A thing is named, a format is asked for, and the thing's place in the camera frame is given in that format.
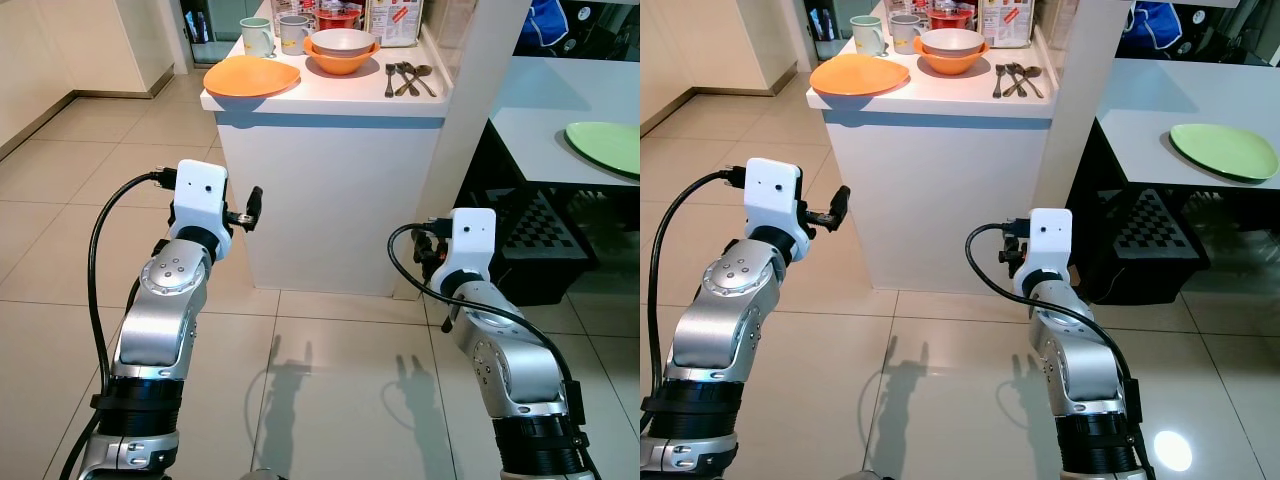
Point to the grey mug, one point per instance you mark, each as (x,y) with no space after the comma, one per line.
(903,35)
(293,36)

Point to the printed white food box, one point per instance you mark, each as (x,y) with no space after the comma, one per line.
(394,22)
(1006,22)

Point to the metal fork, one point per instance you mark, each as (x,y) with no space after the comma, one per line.
(1013,70)
(998,72)
(404,70)
(390,72)

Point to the orange plate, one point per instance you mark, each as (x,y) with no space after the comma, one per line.
(858,75)
(250,76)

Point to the blue bag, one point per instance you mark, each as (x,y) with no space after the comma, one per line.
(1150,25)
(543,22)

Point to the white kitchen counter cabinet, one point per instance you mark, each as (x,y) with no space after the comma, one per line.
(940,200)
(330,200)

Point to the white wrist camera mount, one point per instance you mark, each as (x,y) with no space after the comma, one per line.
(772,195)
(1045,240)
(470,240)
(200,195)

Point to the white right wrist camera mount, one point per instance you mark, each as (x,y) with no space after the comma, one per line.
(1045,240)
(470,240)

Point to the metal spoon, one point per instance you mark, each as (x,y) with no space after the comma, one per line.
(1033,71)
(425,71)

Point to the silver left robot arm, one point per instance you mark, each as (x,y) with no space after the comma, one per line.
(165,300)
(722,300)

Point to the orange bowl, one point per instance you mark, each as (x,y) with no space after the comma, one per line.
(950,64)
(341,64)

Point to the green plate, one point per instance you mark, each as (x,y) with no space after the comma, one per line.
(608,147)
(1225,150)

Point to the red container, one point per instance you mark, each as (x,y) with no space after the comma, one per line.
(340,18)
(950,16)

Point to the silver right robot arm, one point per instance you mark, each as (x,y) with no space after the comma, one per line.
(1075,370)
(510,370)

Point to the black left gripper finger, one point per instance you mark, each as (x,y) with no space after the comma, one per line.
(255,205)
(841,205)

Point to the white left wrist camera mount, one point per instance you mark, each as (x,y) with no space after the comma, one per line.
(200,195)
(772,195)

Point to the mint green mug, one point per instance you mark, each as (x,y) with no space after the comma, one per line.
(256,38)
(866,37)

